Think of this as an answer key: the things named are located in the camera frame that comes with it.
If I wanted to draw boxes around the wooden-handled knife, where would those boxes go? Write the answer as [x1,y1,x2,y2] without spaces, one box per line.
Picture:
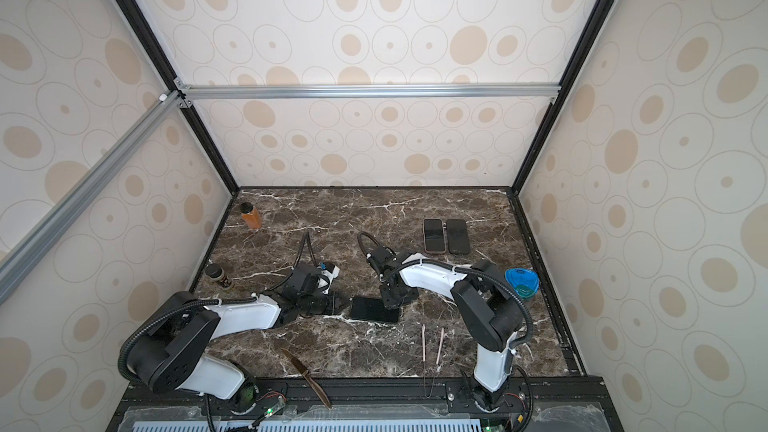
[281,348,333,410]

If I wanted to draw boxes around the pink phone case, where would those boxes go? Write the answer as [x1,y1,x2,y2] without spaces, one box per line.
[422,218,448,255]

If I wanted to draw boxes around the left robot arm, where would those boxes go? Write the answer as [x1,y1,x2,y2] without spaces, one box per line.
[117,233,341,409]

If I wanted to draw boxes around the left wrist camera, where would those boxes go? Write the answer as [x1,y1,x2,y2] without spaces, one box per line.
[316,262,341,294]

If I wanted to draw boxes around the aluminium frame bar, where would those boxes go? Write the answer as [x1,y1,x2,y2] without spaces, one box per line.
[1,90,181,302]
[181,83,561,100]

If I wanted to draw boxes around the right pink chopstick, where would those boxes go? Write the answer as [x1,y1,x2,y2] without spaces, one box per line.
[435,327,446,369]

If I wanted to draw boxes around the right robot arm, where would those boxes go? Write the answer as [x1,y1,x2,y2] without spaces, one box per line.
[357,231,534,431]

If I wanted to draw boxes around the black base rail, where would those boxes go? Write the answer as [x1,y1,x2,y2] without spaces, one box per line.
[107,377,622,431]

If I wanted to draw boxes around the orange bottle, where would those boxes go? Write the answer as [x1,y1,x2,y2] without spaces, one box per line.
[239,202,262,230]

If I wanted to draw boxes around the dark jar with lid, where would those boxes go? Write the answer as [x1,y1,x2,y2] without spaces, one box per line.
[204,263,232,289]

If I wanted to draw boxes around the aluminium frame bar back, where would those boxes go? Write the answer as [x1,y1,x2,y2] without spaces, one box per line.
[181,83,561,100]

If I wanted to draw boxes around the blue round lid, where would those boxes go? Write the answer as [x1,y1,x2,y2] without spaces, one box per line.
[505,268,540,301]

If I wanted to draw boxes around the aluminium frame bar left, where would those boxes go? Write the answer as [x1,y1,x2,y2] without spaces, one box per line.
[1,90,181,302]

